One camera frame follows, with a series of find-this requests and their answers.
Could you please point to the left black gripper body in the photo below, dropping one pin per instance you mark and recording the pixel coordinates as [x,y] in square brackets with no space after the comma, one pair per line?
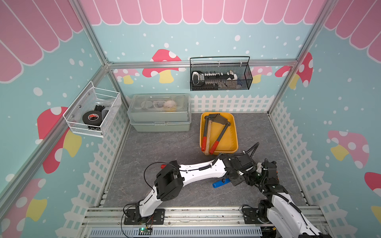
[237,178]

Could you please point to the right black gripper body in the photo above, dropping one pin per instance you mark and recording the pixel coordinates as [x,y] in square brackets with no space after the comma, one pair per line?
[263,181]

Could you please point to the red-handled small hoe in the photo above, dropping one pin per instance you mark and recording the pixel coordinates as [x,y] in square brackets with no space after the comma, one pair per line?
[202,135]

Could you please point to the wooden-handled hatchet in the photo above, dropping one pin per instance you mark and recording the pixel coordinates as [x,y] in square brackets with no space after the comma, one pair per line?
[207,131]

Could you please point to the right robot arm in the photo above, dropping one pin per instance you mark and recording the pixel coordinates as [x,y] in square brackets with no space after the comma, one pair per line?
[280,210]

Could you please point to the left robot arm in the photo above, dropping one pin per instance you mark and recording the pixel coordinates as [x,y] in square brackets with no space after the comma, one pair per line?
[167,186]

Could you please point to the yellow plastic storage tray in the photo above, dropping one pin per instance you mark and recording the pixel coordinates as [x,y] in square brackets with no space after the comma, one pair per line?
[218,133]

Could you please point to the translucent green storage box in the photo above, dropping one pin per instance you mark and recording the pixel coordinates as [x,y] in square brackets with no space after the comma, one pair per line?
[160,112]

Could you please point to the white socket bit set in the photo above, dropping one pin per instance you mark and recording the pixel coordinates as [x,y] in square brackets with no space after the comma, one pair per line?
[213,79]

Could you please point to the green circuit board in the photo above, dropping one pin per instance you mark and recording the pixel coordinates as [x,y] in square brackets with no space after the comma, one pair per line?
[145,231]

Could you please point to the black tape roll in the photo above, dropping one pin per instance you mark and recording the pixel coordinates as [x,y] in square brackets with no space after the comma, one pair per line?
[92,118]

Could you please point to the black wire mesh basket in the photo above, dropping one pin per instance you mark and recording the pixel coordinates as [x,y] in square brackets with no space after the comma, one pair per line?
[238,64]

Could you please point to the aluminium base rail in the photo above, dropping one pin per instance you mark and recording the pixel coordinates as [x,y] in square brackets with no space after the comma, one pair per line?
[179,222]

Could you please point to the white wire wall basket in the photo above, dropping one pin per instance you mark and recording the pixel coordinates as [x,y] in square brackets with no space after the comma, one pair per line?
[92,98]

